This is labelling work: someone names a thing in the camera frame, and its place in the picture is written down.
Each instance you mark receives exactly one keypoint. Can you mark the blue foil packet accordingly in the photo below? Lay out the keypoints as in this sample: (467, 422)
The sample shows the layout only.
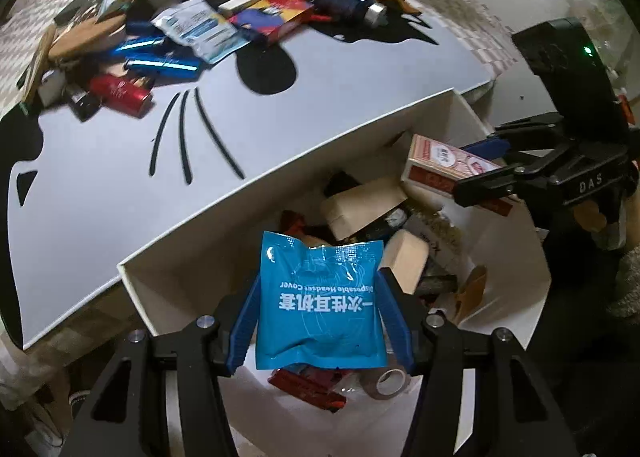
(320, 307)

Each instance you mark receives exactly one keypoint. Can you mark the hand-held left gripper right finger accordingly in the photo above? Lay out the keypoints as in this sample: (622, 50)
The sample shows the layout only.
(395, 322)

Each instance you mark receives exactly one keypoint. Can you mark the round wooden coaster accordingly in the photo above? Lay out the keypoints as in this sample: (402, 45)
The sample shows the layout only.
(85, 34)

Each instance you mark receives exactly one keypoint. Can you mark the brown tape roll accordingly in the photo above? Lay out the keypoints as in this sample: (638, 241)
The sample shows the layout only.
(390, 379)

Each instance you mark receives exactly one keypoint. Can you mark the kraft cardboard box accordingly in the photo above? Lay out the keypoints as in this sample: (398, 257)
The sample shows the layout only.
(360, 207)

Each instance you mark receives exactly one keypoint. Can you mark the white patterned box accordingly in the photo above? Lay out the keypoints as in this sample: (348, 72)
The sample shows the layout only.
(435, 232)

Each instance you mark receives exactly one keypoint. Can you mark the white container box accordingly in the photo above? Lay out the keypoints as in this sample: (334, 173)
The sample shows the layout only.
(500, 247)

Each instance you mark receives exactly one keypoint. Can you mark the shiny blue tube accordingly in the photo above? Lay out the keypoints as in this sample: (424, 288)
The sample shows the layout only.
(160, 67)
(137, 44)

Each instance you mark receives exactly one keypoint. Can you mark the large white blue sachet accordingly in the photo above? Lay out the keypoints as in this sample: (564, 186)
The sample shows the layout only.
(200, 29)

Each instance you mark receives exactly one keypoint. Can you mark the pile of assorted items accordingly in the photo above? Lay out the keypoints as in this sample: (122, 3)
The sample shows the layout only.
(30, 2)

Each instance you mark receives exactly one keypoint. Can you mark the pale wooden block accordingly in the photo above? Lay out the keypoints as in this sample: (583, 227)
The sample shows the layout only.
(407, 257)

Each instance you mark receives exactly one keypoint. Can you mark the red blue card box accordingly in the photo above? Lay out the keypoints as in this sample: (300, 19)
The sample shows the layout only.
(272, 12)

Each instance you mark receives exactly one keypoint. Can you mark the white eraser box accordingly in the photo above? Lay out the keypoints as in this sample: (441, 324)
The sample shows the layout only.
(240, 3)

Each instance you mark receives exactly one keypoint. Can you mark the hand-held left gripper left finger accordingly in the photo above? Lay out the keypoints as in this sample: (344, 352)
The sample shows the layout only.
(240, 332)

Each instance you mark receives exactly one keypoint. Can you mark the person's right hand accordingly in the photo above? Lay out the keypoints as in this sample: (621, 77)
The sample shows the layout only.
(590, 217)

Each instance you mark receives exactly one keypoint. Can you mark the black lighter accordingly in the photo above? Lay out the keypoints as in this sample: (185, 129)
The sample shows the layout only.
(80, 104)

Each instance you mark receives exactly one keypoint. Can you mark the red playing card box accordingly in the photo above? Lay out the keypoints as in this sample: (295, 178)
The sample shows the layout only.
(440, 162)

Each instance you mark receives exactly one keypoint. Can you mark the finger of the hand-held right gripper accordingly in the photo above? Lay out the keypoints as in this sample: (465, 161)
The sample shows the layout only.
(487, 144)
(480, 184)

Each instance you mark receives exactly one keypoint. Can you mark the brown cardboard piece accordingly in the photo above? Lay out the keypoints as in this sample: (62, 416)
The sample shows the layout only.
(470, 292)

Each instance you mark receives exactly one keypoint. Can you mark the red gold tube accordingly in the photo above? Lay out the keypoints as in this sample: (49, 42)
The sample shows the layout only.
(120, 92)

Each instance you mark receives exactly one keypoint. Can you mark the pale wooden board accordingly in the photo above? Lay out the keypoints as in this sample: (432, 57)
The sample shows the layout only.
(37, 62)

